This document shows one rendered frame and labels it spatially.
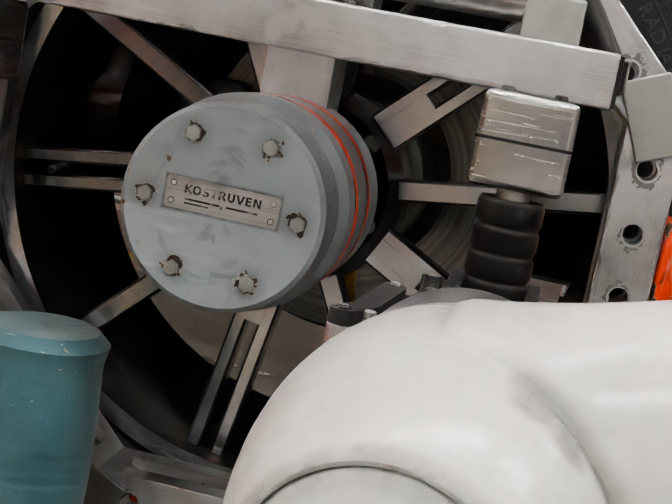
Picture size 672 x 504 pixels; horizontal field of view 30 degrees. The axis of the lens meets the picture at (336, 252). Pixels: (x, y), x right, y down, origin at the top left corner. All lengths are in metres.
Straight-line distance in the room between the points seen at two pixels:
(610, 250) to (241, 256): 0.27
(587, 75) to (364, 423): 0.42
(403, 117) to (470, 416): 0.71
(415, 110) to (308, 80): 0.12
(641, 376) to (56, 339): 0.57
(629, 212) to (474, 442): 0.61
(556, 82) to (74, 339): 0.36
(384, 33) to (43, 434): 0.35
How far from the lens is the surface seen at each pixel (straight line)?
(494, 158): 0.65
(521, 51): 0.68
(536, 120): 0.65
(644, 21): 0.96
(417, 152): 1.19
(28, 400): 0.84
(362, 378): 0.30
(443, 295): 0.44
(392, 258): 0.99
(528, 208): 0.65
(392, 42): 0.69
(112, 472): 0.97
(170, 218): 0.77
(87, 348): 0.84
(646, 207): 0.88
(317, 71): 0.89
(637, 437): 0.31
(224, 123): 0.75
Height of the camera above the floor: 0.94
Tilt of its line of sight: 8 degrees down
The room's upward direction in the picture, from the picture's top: 11 degrees clockwise
